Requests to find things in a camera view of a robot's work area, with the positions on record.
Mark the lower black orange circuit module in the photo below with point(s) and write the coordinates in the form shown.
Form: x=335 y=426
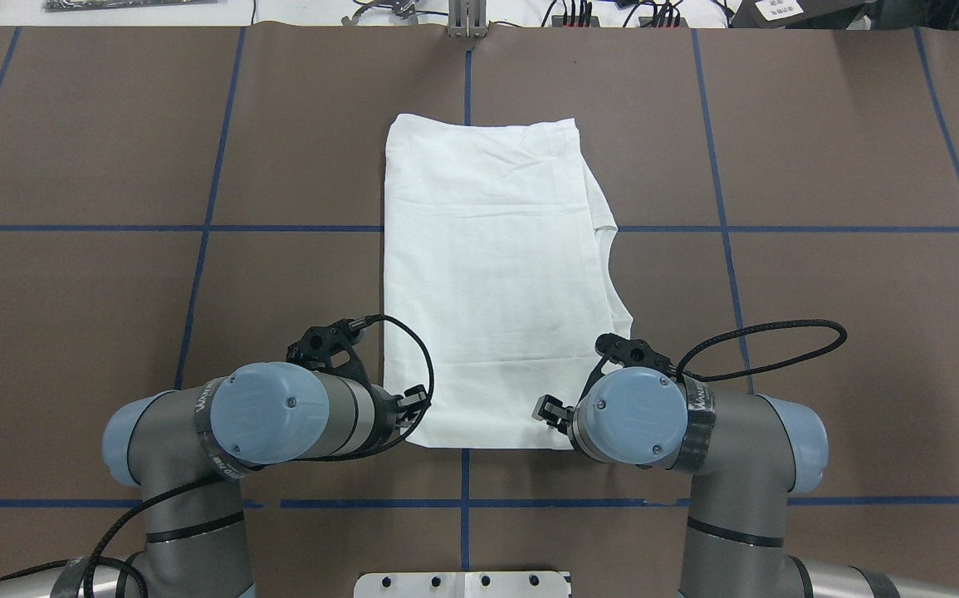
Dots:
x=655 y=15

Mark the silver foil tray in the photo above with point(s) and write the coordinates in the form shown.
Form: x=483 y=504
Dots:
x=80 y=6

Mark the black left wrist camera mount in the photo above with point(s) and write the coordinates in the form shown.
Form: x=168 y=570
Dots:
x=331 y=349

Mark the white long-sleeve printed shirt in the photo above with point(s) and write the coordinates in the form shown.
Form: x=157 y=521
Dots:
x=496 y=254

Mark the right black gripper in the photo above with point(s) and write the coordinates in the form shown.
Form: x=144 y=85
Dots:
x=553 y=411

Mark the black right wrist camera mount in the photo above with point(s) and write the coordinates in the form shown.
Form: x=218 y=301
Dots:
x=629 y=352

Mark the black orange circuit module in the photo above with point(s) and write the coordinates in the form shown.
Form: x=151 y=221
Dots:
x=655 y=15
x=570 y=14

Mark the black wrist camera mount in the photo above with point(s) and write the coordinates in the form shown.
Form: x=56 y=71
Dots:
x=629 y=352
x=331 y=349

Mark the white camera stand base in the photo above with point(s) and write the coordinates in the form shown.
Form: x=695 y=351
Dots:
x=464 y=584

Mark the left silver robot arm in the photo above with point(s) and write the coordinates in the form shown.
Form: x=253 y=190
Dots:
x=187 y=451

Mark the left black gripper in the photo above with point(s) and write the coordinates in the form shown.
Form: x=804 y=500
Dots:
x=385 y=408

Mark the upper black orange circuit module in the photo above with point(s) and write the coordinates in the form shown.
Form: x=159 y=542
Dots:
x=570 y=14

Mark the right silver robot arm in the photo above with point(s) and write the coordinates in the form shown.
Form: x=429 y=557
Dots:
x=745 y=455

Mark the aluminium frame post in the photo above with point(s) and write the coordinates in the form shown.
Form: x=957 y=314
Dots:
x=467 y=19

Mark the white labelled black box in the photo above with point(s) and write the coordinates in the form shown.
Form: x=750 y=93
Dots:
x=770 y=15

